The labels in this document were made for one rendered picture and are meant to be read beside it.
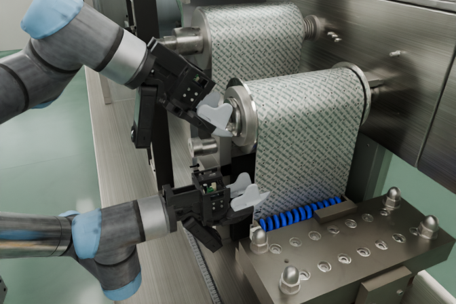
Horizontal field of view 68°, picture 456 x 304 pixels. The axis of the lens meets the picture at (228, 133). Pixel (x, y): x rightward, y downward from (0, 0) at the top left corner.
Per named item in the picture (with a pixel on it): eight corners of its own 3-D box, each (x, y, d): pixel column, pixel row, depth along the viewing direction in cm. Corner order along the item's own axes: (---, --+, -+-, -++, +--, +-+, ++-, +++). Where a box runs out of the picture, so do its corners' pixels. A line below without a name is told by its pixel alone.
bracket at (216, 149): (199, 235, 85) (193, 129, 70) (223, 229, 87) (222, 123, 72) (205, 250, 81) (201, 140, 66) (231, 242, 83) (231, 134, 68)
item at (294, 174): (252, 223, 73) (256, 150, 63) (342, 196, 80) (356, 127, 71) (253, 225, 72) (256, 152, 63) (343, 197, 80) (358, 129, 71)
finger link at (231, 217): (257, 211, 64) (212, 223, 61) (256, 217, 65) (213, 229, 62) (247, 195, 68) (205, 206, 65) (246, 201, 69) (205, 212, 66)
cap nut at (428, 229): (412, 229, 70) (419, 212, 67) (425, 224, 71) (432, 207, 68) (427, 241, 67) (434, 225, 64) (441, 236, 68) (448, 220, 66)
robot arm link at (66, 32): (26, 11, 49) (53, -34, 44) (98, 53, 55) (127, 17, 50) (8, 43, 43) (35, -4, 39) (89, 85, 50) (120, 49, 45)
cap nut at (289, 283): (275, 280, 59) (276, 262, 57) (292, 273, 60) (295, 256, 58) (285, 298, 56) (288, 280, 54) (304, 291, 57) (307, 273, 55)
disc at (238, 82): (224, 129, 75) (225, 66, 67) (226, 128, 75) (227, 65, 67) (252, 168, 64) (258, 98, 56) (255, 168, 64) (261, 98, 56)
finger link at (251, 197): (278, 182, 64) (233, 193, 62) (275, 205, 67) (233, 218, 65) (270, 173, 67) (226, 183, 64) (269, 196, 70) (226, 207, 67)
